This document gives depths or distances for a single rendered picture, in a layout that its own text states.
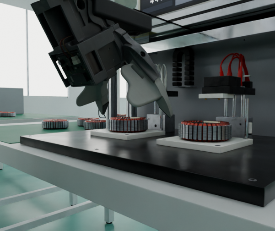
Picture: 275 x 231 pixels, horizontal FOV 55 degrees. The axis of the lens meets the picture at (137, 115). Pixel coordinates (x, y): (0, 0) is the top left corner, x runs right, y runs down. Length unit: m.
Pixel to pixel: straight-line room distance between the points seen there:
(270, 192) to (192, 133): 0.25
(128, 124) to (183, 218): 0.40
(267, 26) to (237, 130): 0.24
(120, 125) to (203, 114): 0.31
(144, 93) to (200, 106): 0.56
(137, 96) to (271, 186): 0.19
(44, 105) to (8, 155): 4.85
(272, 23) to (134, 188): 0.46
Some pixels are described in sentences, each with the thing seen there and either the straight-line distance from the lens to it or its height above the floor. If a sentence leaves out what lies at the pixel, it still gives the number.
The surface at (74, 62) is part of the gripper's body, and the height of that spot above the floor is 0.91.
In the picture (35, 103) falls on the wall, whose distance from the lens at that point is 5.52.
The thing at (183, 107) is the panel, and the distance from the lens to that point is 0.93.
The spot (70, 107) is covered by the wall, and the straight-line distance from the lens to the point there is 5.89.
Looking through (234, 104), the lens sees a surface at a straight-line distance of 0.72.
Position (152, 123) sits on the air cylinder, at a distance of 0.85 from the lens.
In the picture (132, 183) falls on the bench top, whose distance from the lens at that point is 0.39.
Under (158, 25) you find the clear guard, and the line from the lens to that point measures 0.73.
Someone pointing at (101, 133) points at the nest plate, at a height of 0.78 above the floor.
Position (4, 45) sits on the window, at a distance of 5.42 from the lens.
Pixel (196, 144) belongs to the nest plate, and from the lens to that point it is 0.52.
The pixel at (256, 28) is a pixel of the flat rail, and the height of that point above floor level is 1.02.
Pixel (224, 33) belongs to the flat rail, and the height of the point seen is 1.03.
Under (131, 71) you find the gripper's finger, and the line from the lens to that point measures 0.36.
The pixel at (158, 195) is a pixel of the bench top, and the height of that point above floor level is 0.74.
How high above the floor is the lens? 0.86
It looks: 3 degrees down
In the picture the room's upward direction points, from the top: straight up
